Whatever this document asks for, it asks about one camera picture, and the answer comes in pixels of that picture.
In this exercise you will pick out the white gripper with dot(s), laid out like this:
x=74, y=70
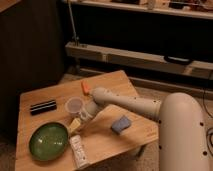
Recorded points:
x=87, y=113

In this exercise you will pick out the clear plastic cup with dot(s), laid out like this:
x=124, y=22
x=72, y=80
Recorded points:
x=73, y=106

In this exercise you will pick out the white plastic bottle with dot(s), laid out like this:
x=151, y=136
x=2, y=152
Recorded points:
x=79, y=153

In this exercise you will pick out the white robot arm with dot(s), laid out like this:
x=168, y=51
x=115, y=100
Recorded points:
x=182, y=138

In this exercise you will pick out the metal stand pole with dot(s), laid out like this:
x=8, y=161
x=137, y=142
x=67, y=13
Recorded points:
x=75, y=37

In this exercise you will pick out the wooden table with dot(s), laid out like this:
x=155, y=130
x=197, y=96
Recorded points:
x=99, y=141

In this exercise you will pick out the black striped block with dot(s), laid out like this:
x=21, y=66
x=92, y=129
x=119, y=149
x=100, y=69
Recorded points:
x=43, y=107

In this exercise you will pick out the green bowl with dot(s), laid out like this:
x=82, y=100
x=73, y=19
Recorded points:
x=48, y=142

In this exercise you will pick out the orange marker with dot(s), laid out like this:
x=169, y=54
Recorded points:
x=87, y=91

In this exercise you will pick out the blue sponge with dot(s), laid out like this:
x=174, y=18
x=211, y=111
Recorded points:
x=121, y=124

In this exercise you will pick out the wooden bench rail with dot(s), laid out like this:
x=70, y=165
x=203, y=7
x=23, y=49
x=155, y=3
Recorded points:
x=140, y=60

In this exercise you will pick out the black handle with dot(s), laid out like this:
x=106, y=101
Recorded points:
x=179, y=61

